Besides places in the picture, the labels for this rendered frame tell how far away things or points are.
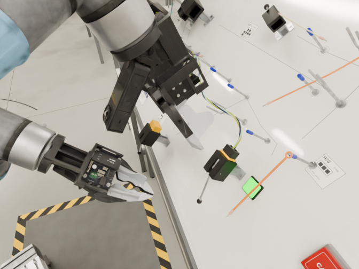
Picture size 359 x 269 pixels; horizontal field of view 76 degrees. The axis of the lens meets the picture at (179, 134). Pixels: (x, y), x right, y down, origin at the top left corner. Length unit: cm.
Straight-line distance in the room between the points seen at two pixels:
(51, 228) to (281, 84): 169
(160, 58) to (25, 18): 16
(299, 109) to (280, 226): 25
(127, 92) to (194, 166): 42
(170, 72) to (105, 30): 10
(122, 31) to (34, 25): 9
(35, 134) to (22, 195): 176
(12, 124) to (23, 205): 170
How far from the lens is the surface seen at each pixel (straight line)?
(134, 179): 48
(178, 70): 32
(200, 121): 37
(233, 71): 72
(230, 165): 53
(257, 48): 71
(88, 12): 29
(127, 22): 28
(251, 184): 56
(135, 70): 32
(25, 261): 159
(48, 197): 206
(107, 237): 172
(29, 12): 24
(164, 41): 32
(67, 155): 42
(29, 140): 43
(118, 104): 33
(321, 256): 48
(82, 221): 183
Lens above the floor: 152
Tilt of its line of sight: 43 degrees down
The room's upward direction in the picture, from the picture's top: 2 degrees counter-clockwise
